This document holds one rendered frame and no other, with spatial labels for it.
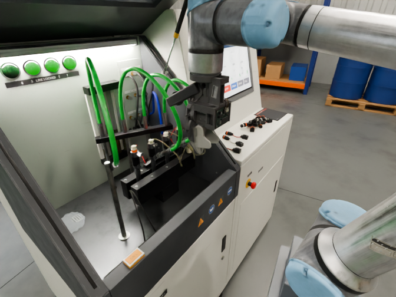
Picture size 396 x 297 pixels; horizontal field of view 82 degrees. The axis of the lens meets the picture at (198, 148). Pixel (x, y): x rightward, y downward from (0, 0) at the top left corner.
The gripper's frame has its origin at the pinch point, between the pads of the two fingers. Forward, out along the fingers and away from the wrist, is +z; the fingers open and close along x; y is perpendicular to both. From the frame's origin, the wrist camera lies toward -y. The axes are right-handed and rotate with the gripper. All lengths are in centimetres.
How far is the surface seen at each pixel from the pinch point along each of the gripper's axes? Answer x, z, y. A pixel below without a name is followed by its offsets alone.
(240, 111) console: 76, 18, -27
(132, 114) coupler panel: 21, 11, -57
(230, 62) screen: 71, -9, -33
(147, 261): -19.5, 28.9, -2.9
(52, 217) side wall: -32.5, 11.4, -19.4
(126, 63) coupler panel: 22, -13, -57
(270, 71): 512, 81, -176
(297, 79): 525, 95, -115
